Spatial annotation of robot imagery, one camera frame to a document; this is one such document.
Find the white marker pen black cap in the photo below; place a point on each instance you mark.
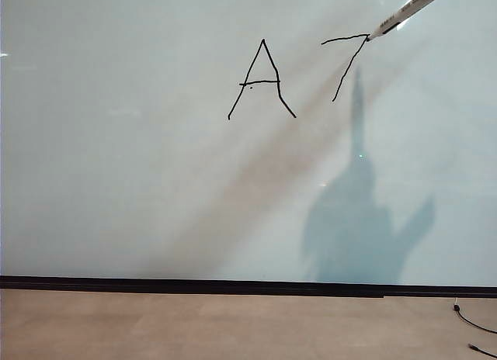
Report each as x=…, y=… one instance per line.
x=396, y=16

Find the black whiteboard pen tray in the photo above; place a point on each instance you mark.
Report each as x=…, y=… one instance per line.
x=194, y=292

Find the white whiteboard with black frame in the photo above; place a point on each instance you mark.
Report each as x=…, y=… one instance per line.
x=116, y=142

